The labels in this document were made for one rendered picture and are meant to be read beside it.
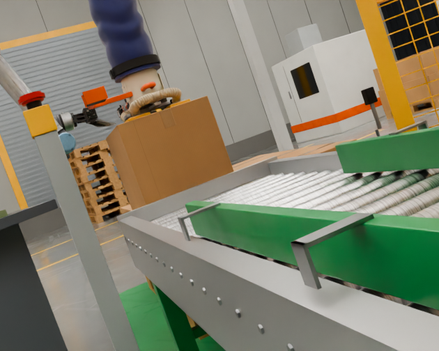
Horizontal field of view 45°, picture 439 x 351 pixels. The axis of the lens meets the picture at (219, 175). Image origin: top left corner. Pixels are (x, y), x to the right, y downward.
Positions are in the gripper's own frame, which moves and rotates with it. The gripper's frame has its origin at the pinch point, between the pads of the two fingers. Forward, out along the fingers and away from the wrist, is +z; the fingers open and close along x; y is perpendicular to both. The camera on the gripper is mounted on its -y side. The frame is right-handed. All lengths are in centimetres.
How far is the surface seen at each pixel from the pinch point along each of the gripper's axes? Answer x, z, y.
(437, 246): -46, -14, 230
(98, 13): 38, 2, 35
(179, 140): -26, 13, 57
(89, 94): 1, -16, 63
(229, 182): -49, 25, 67
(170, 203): -49, -1, 66
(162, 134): -22, 7, 57
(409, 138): -44, 33, 170
